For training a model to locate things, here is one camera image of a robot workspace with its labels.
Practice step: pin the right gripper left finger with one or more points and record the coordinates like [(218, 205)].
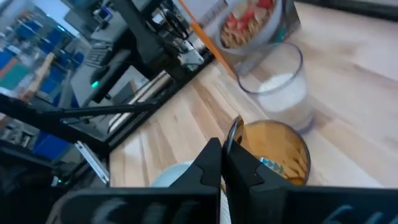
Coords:
[(174, 205)]

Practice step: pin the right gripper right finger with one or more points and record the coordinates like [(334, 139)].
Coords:
[(295, 205)]

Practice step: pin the clear glass with white rice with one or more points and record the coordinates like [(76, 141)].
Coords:
[(286, 93)]

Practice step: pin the orange cereal box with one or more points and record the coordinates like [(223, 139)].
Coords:
[(248, 25)]

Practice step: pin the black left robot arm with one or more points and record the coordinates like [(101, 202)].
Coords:
[(146, 37)]

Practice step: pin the pale blue-grey plate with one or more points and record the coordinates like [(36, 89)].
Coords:
[(171, 175)]

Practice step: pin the amber faceted plastic cup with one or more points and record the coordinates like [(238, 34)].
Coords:
[(273, 143)]

